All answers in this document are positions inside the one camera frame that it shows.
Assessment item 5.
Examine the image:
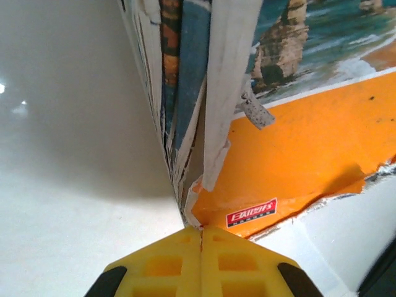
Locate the orange torn geography book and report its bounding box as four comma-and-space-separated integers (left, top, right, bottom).
116, 0, 396, 293

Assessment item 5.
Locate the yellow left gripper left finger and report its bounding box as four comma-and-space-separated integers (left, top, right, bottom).
84, 226, 202, 297

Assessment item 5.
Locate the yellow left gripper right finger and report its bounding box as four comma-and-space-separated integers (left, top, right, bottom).
200, 226, 323, 297

